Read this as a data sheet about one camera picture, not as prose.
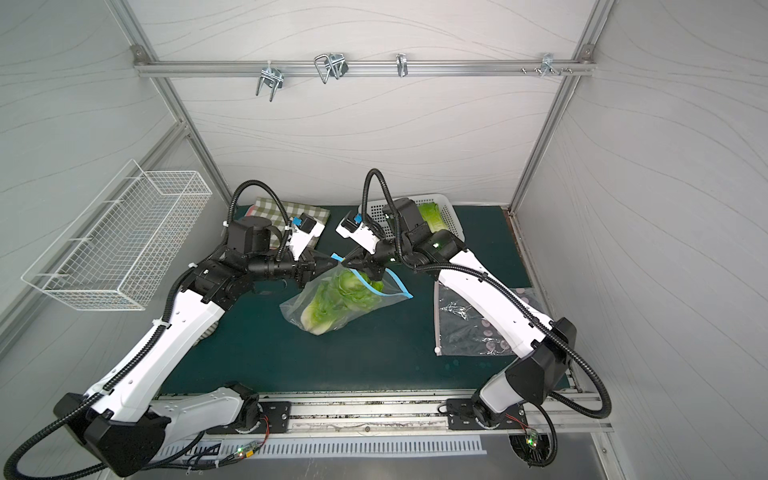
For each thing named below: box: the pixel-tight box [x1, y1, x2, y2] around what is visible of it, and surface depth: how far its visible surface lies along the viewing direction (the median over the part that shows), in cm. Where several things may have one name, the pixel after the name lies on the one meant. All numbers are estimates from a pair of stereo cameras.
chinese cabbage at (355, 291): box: [338, 269, 385, 305], surface depth 72 cm
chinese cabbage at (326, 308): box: [301, 279, 354, 335], surface depth 80 cm
